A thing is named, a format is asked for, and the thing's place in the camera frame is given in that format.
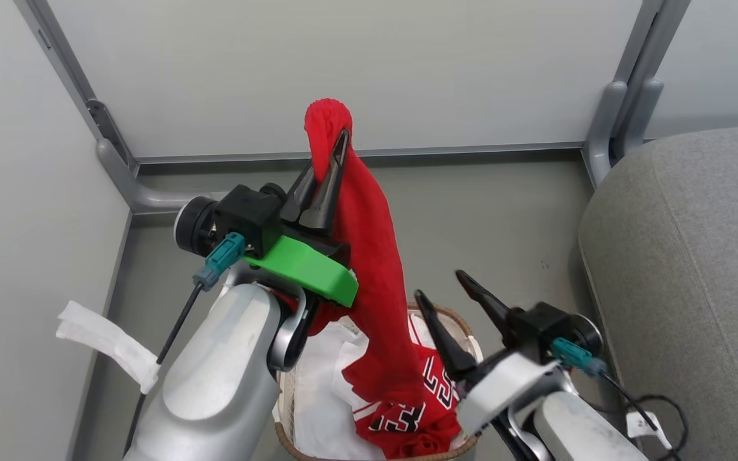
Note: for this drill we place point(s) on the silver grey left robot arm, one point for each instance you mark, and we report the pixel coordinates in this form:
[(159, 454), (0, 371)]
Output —
[(221, 378)]

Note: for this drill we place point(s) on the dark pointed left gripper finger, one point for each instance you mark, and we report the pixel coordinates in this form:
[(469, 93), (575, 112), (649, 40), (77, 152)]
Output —
[(327, 189), (298, 191)]

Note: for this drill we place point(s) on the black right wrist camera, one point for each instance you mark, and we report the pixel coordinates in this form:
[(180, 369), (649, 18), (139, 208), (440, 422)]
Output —
[(545, 330)]

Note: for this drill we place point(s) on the red basketball jersey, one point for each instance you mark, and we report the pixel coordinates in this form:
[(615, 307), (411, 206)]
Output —
[(375, 256)]

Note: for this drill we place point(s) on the white paper strip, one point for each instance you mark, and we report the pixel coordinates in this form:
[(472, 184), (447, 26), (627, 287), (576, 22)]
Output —
[(106, 339)]

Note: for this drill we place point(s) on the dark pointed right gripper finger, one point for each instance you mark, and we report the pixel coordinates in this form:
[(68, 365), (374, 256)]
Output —
[(449, 339), (491, 302)]

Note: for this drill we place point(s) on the grey fabric sofa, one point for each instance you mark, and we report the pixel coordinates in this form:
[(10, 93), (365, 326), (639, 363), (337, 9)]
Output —
[(696, 269)]

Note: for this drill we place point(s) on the grey metal partition post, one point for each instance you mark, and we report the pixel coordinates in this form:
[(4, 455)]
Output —
[(625, 96), (113, 163)]

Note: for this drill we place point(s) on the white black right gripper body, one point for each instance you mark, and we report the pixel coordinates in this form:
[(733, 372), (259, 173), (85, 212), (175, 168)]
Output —
[(503, 387)]

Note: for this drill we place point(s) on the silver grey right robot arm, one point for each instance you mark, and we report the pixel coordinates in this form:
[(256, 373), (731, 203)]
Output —
[(577, 429)]

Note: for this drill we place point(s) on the woven wicker laundry basket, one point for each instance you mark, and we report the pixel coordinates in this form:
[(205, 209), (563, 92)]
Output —
[(292, 448)]

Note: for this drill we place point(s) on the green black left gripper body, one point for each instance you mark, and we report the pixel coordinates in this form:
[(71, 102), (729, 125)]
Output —
[(308, 269)]

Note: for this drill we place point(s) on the white garment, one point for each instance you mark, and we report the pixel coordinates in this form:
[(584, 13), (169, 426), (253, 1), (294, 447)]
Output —
[(318, 384)]

